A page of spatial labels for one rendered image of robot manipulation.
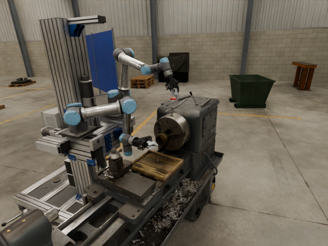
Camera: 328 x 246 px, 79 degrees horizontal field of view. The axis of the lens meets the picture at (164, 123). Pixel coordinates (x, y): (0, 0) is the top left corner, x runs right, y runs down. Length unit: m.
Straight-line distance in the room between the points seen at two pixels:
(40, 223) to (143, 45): 11.81
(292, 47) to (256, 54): 1.62
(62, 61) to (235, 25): 10.36
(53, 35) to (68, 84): 0.39
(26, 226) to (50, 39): 1.43
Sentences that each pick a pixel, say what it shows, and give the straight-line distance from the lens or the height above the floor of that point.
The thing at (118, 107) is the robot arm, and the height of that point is 1.37.
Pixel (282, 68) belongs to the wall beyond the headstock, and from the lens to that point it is 11.97.
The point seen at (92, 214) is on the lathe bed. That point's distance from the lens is 1.40.
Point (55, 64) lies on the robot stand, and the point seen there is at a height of 1.68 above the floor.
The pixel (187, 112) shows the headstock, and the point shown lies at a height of 1.24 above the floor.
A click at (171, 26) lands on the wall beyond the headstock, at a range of 12.05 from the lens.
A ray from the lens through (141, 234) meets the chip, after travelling 1.62.
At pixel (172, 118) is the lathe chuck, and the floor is 1.23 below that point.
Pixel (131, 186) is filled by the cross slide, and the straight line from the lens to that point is 1.35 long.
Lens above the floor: 1.80
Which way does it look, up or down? 21 degrees down
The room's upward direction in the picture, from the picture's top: 2 degrees counter-clockwise
